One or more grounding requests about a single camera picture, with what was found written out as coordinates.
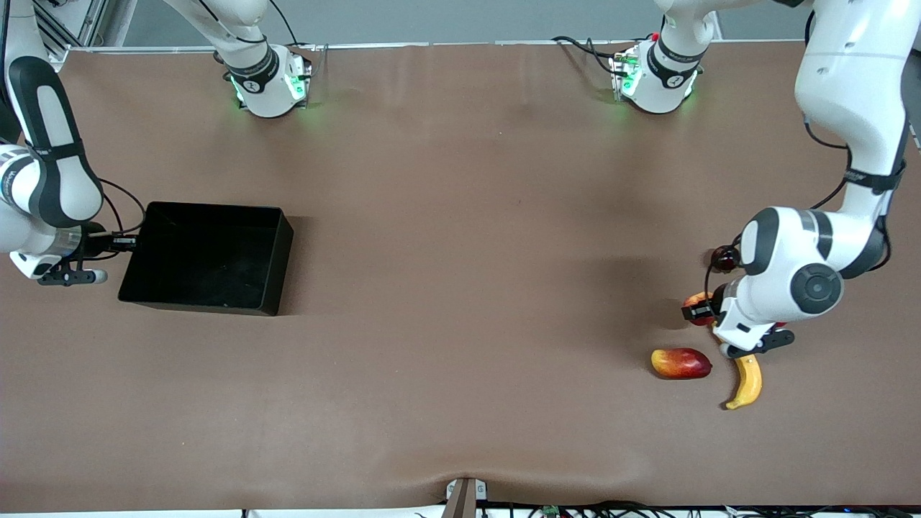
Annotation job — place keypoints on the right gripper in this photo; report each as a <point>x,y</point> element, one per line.
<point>96,242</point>

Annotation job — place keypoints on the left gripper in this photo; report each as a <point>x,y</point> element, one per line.
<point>699,311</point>

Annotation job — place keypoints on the red yellow apple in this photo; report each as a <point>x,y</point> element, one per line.
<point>699,297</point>

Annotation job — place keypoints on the black plastic box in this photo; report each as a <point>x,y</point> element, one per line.
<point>209,259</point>

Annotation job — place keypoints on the yellow banana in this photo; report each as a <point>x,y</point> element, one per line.
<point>750,385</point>

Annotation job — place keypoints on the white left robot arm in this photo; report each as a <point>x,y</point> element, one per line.
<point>849,72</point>

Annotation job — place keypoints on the red yellow mango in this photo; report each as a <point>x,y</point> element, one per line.
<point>680,363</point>

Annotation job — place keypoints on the dark purple plum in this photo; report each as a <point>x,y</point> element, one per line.
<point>723,259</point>

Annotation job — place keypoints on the brown table cover mat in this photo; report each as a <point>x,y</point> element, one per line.
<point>460,396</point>

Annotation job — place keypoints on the aluminium profile frame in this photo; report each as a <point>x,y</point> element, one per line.
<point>86,18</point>

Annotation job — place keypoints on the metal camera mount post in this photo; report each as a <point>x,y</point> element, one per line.
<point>464,500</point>

